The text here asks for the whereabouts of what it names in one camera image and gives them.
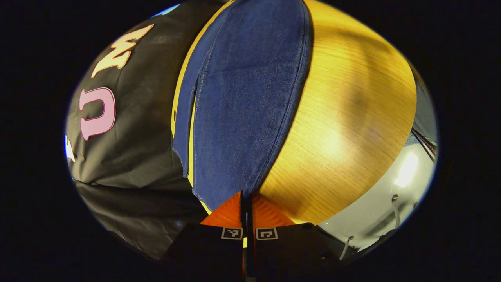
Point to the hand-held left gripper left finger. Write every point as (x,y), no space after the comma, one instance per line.
(213,244)

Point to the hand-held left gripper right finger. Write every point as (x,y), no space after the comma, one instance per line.
(293,246)

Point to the blue denim jeans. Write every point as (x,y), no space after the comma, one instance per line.
(242,117)

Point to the white tube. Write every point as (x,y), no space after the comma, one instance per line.
(345,247)
(396,211)

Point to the black backdrop cloth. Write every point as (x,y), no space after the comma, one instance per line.
(148,137)

